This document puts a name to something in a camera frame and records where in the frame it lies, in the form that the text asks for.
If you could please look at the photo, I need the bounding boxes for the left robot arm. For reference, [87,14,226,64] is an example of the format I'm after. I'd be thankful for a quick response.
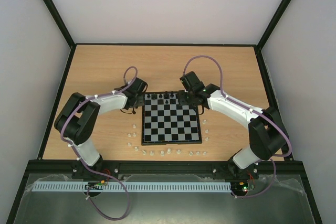
[54,78,148,167]

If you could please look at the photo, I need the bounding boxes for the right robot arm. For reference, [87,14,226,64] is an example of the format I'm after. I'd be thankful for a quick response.
[178,71,289,178]

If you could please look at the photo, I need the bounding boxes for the black and white chessboard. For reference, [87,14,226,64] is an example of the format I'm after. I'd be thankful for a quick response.
[141,92,202,146]

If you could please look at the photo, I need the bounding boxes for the clear plastic sheet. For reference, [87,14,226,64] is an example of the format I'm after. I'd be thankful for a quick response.
[14,174,314,223]

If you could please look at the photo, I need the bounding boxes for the black aluminium rail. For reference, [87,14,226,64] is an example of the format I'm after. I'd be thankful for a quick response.
[24,160,307,181]

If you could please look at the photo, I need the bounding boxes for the white slotted cable duct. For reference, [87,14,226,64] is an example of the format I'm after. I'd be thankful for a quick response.
[31,182,232,193]

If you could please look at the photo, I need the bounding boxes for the black cage frame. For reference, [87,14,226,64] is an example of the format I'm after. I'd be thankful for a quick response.
[1,0,335,223]

